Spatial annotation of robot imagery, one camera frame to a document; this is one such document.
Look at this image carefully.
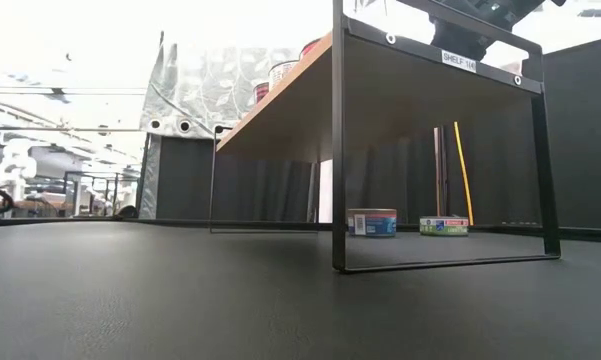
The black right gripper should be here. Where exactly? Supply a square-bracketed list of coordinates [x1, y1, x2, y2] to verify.
[431, 19, 492, 61]

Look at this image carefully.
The blue pink label salmon can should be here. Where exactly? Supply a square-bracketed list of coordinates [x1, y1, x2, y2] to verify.
[347, 208, 399, 238]

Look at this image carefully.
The green label seafood can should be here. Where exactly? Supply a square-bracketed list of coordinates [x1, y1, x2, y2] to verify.
[418, 215, 470, 237]

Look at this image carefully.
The tan vertical pole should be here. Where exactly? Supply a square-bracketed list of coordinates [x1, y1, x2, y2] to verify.
[432, 125, 449, 217]

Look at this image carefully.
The black curtain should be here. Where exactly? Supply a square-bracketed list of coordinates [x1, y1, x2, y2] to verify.
[155, 133, 321, 224]
[343, 34, 601, 232]

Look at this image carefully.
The white pink fabric banner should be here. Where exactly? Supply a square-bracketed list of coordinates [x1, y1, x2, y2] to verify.
[318, 159, 334, 224]

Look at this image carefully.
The grey leaf pattern curtain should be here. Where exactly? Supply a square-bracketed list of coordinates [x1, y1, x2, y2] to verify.
[138, 32, 306, 141]

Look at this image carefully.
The white robot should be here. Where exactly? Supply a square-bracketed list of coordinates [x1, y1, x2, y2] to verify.
[0, 138, 37, 199]

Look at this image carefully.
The wooden shelf black metal frame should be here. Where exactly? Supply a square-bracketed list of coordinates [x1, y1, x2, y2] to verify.
[208, 0, 562, 275]

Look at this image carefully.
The yellow cable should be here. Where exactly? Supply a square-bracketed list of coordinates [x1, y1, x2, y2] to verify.
[453, 121, 476, 226]

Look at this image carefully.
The black metal rack frame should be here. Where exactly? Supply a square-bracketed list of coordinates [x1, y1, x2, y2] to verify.
[62, 171, 141, 217]

